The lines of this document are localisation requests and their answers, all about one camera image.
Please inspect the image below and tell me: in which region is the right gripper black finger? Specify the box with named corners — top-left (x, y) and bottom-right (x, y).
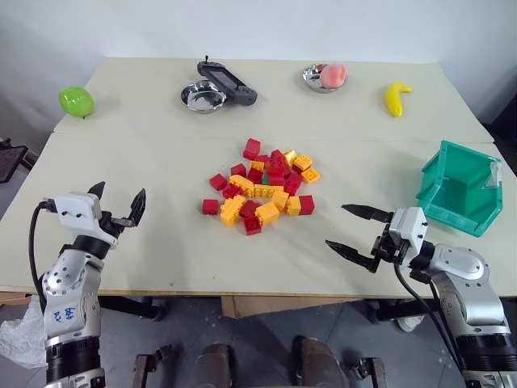
top-left (341, 204), bottom-right (394, 224)
top-left (325, 239), bottom-right (384, 275)

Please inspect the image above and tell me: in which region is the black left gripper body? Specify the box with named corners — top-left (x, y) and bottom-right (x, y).
top-left (99, 209), bottom-right (126, 240)

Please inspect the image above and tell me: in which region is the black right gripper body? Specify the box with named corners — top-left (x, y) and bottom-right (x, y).
top-left (371, 226), bottom-right (407, 267)

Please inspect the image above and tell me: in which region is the brown cardboard box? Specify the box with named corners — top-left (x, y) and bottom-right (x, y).
top-left (221, 296), bottom-right (345, 320)

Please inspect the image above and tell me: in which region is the green plastic storage bin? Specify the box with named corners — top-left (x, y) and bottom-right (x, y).
top-left (415, 139), bottom-right (506, 240)

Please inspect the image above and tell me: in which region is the green toy lime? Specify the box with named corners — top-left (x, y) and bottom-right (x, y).
top-left (58, 85), bottom-right (97, 120)

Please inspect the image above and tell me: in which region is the black folded stand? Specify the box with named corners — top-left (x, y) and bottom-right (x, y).
top-left (0, 137), bottom-right (38, 185)

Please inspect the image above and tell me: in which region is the dark rounded shape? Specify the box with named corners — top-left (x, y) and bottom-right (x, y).
top-left (193, 343), bottom-right (237, 388)
top-left (291, 335), bottom-right (349, 388)

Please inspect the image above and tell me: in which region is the yellow toy banana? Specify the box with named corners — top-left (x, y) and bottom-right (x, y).
top-left (385, 82), bottom-right (414, 119)

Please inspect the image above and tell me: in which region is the empty steel bowl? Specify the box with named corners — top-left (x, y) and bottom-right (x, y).
top-left (180, 80), bottom-right (227, 116)

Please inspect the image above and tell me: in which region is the pink toy peach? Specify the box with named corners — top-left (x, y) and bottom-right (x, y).
top-left (320, 62), bottom-right (348, 90)

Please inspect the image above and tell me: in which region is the white plastic bag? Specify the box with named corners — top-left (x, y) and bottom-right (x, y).
top-left (0, 301), bottom-right (50, 370)

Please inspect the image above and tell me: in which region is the steel bowl holding peach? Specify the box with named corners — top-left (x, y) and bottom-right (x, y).
top-left (301, 63), bottom-right (348, 95)

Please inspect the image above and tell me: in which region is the black handheld controller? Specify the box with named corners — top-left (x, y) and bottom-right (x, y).
top-left (196, 55), bottom-right (259, 108)

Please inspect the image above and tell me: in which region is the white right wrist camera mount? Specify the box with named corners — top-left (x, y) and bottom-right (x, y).
top-left (389, 206), bottom-right (430, 255)

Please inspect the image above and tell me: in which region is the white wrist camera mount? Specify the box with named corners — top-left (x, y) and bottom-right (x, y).
top-left (389, 206), bottom-right (430, 255)
top-left (52, 192), bottom-right (120, 247)

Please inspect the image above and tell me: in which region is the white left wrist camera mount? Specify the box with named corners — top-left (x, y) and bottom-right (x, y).
top-left (52, 192), bottom-right (120, 247)

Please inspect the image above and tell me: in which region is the black table frame leg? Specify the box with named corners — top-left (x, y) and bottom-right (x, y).
top-left (98, 296), bottom-right (167, 323)
top-left (364, 298), bottom-right (442, 323)

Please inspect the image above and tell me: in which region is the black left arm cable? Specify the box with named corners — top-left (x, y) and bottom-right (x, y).
top-left (27, 197), bottom-right (61, 313)

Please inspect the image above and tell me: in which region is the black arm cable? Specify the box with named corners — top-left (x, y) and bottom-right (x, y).
top-left (27, 197), bottom-right (61, 313)
top-left (393, 260), bottom-right (465, 371)

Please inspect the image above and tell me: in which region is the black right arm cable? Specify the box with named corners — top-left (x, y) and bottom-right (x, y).
top-left (393, 260), bottom-right (465, 371)

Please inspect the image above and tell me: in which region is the dark metal bracket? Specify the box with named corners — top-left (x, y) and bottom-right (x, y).
top-left (133, 344), bottom-right (183, 388)
top-left (343, 350), bottom-right (391, 388)

